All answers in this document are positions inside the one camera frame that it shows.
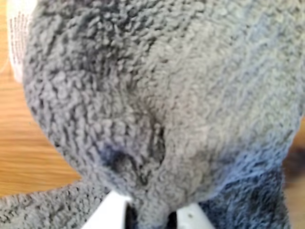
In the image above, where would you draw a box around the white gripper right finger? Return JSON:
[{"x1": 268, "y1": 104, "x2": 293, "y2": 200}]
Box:
[{"x1": 176, "y1": 202, "x2": 215, "y2": 229}]

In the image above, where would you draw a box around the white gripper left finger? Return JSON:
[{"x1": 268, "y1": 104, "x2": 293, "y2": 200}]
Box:
[{"x1": 80, "y1": 190, "x2": 133, "y2": 229}]

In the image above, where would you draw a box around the grey terry cloth towel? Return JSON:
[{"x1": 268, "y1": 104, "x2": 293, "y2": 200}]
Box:
[{"x1": 0, "y1": 0, "x2": 305, "y2": 229}]

